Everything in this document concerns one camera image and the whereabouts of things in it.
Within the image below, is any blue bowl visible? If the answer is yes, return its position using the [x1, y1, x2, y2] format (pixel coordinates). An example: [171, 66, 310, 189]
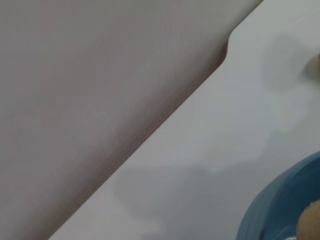
[235, 150, 320, 240]

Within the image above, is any beige egg yolk pastry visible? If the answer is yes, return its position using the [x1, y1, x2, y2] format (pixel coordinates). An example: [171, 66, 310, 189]
[296, 199, 320, 240]

